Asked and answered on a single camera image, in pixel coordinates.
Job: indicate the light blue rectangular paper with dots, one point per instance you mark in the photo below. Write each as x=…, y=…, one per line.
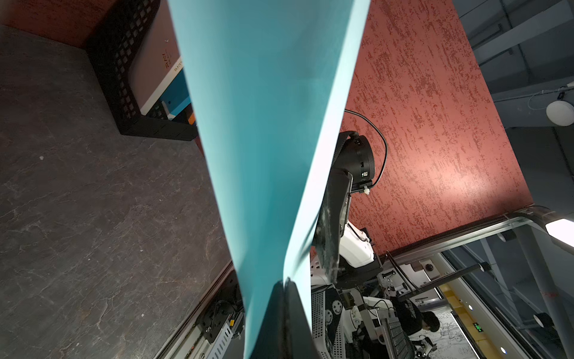
x=269, y=81

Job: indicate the white round ceiling sensor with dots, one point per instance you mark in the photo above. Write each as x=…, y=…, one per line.
x=560, y=113

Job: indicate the white spine book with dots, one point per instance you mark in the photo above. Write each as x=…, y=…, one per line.
x=157, y=62

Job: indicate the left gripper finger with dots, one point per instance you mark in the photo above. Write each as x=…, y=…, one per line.
x=284, y=332

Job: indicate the black mesh file organizer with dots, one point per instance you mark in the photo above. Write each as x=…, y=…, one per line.
x=112, y=48

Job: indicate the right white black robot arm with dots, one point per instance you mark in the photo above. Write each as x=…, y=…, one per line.
x=344, y=254

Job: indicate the aluminium front rail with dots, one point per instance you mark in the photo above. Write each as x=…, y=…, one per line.
x=188, y=341

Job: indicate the teal book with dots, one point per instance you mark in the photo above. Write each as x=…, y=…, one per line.
x=176, y=97

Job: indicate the person in black shirt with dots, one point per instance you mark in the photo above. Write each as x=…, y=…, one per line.
x=412, y=319

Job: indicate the long ceiling strip light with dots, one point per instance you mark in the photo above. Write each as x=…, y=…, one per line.
x=562, y=230

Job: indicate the orange book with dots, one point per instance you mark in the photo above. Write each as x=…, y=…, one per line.
x=192, y=119

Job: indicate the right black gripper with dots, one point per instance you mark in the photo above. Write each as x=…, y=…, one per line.
x=332, y=218

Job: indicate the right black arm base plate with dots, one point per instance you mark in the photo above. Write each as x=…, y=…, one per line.
x=225, y=306

